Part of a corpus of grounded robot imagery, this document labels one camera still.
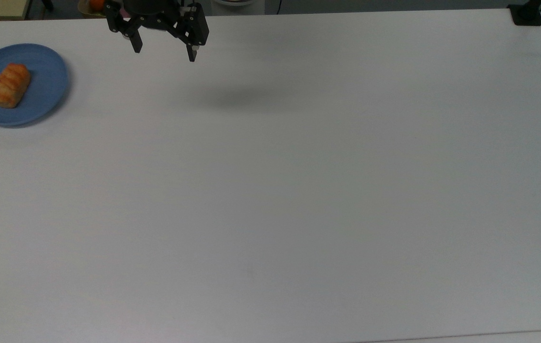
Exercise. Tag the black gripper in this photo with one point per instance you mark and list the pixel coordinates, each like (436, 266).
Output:
(151, 8)

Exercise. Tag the golden brown bread roll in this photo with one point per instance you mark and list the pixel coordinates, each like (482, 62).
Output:
(9, 85)

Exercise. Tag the orange fruit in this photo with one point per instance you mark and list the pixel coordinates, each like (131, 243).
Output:
(96, 4)

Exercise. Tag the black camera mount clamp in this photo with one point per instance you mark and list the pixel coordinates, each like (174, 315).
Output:
(525, 15)

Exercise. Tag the tan bowl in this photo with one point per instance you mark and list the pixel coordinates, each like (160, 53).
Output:
(84, 10)

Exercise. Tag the blue round plate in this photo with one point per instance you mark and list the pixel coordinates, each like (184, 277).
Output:
(41, 90)

